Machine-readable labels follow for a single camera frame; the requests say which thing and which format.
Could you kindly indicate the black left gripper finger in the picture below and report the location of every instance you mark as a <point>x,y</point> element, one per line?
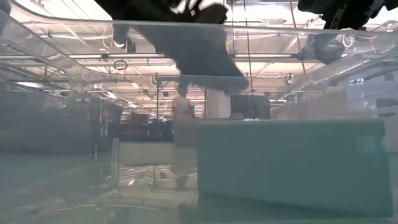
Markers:
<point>217,84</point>

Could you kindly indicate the teal rectangular block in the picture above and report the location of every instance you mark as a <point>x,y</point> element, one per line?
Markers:
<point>295,165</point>

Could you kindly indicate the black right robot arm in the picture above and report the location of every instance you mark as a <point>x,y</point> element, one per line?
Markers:
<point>348,11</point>

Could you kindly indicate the white building column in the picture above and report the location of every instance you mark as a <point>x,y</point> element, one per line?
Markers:
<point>217,104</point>

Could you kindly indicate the person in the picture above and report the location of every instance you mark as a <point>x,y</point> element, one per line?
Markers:
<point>182,107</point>

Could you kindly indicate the clear plastic bin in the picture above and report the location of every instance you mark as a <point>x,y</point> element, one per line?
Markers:
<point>280,28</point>

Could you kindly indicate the black ceiling-hung device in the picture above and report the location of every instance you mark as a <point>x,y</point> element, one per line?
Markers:
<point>122,34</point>

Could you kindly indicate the black mesh bin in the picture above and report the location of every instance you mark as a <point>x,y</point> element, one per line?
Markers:
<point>62,127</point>

